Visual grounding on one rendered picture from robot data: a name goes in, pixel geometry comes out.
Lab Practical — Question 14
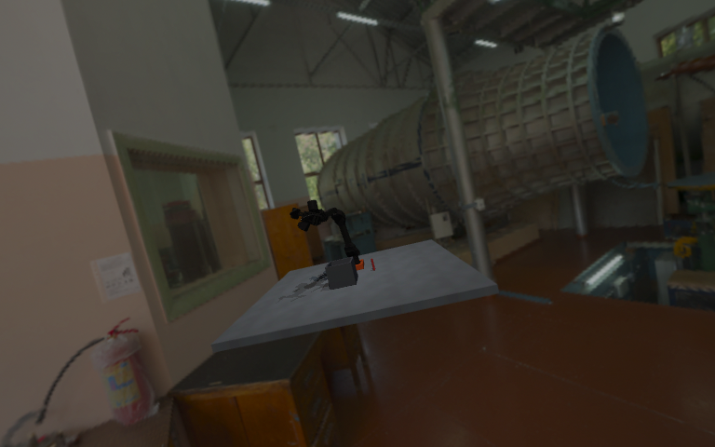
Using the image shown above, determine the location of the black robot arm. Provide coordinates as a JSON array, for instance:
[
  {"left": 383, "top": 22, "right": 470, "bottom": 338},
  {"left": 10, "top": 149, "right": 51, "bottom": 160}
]
[{"left": 297, "top": 200, "right": 360, "bottom": 264}]

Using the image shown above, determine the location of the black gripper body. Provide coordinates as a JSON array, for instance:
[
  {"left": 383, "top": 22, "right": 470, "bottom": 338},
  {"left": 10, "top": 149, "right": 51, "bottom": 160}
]
[{"left": 296, "top": 209, "right": 320, "bottom": 226}]

